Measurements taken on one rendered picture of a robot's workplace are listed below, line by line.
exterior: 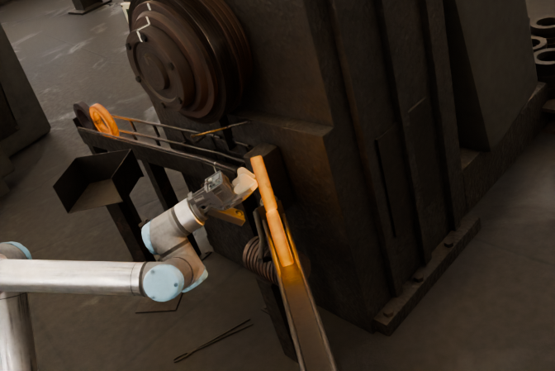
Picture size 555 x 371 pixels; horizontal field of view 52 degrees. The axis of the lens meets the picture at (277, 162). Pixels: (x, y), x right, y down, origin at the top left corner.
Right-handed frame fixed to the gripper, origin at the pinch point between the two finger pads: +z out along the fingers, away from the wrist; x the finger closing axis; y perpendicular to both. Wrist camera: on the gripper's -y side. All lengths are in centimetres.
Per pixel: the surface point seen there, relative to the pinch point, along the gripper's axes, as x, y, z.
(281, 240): -15.3, -10.5, -3.1
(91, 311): 75, -57, -116
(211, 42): 26.4, 31.7, 7.3
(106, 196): 67, -8, -67
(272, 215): -8.2, -6.9, -2.3
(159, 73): 35.1, 29.8, -12.2
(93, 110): 120, 8, -66
